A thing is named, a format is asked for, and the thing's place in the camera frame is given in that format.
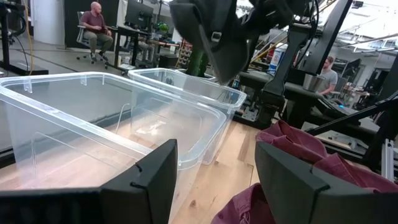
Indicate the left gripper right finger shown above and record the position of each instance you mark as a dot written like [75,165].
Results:
[289,189]

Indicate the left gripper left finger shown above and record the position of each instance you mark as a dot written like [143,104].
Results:
[149,193]

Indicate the maroon baseball cap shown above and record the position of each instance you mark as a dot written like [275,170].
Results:
[295,146]

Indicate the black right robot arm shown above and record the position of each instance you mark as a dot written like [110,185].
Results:
[323,40]

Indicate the blue and white container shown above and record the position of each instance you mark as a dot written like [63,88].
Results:
[276,60]

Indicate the silver metal container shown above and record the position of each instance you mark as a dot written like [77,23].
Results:
[312,83]

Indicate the person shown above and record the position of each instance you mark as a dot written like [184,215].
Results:
[329,77]
[93,25]

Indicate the clear plastic bin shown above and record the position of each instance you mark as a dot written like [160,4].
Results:
[77,124]
[192,90]

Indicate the black computer monitor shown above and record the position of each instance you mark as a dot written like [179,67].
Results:
[138,14]

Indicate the black desk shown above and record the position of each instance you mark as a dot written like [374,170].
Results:
[130,32]

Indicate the grey office chair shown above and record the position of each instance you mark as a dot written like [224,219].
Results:
[81,37]

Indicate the black desk stand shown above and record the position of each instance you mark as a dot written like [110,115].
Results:
[6,46]

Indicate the black table frame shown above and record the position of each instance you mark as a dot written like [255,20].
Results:
[351,117]

